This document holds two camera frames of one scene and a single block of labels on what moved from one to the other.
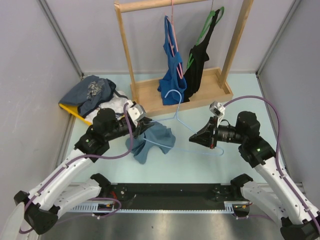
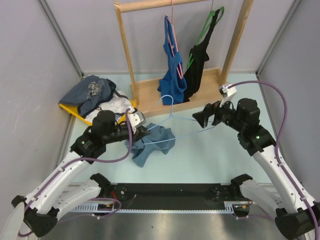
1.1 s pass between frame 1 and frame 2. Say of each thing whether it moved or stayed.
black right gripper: moved
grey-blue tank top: stayed
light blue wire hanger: moved
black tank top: stayed
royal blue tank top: stayed
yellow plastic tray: stayed
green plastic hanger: stayed
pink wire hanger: stayed
